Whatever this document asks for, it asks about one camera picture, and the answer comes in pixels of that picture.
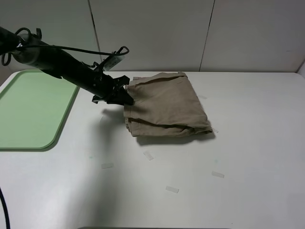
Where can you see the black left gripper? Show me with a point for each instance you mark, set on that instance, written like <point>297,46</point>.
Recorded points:
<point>102,87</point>

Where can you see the khaki shorts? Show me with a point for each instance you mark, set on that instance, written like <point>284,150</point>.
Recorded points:
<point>165,105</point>

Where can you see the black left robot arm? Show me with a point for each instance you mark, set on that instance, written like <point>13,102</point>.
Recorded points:
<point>29,49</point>

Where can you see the green plastic tray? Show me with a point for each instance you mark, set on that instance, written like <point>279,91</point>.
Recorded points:
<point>33,107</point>

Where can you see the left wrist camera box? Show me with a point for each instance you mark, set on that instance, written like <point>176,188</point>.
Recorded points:
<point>111,61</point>

